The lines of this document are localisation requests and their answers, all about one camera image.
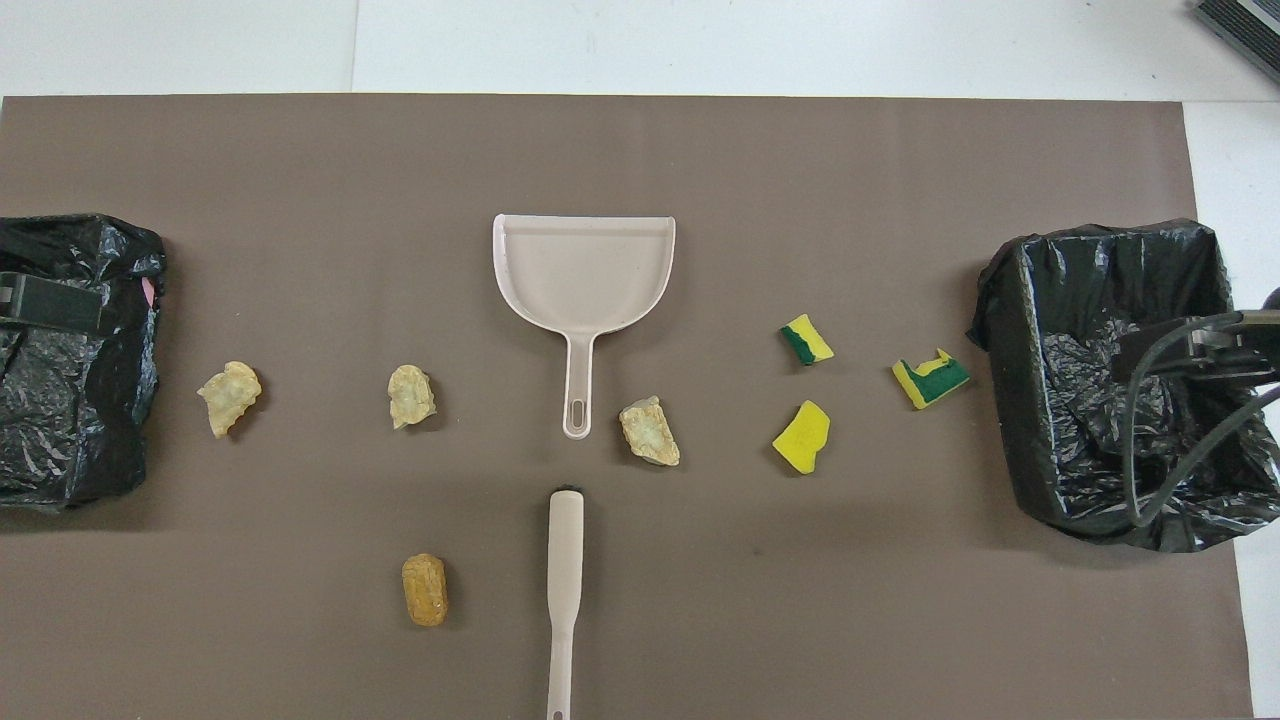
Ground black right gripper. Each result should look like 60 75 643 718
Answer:
1112 310 1280 389

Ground orange-brown oval sponge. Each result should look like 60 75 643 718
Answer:
401 553 450 629

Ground notched yellow green sponge piece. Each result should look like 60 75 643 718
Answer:
891 347 972 411

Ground brown table mat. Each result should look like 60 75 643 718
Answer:
0 95 1256 720

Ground black bag bin, pink spot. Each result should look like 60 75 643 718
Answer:
0 213 168 513

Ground dark ribbed device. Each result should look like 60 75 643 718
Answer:
1195 0 1280 86

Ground small yellow green sponge piece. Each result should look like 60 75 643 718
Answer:
779 313 836 367

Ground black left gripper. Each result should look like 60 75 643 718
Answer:
0 270 118 337

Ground beige plastic dustpan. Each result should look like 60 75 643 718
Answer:
492 213 677 441

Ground plain yellow sponge piece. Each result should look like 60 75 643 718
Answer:
771 400 832 475

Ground beige hand brush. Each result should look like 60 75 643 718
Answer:
546 485 587 720

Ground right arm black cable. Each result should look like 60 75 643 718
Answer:
1122 312 1280 529

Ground pale yellow sponge chunk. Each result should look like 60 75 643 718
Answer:
618 395 682 468
387 364 438 431
196 361 264 439

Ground black bag lined bin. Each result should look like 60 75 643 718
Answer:
966 218 1280 554

